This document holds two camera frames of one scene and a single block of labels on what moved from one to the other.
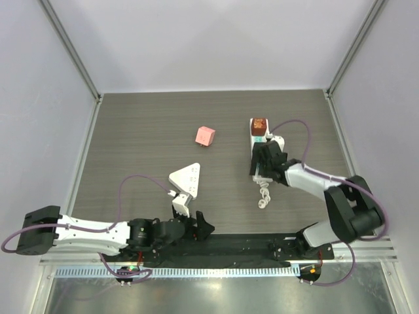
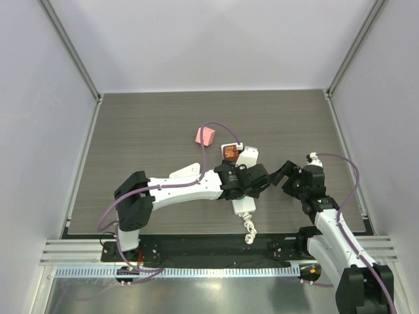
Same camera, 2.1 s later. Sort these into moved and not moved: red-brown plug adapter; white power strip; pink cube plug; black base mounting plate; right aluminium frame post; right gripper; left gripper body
Moved: right gripper; red-brown plug adapter; left gripper body; white power strip
Not moved: pink cube plug; right aluminium frame post; black base mounting plate
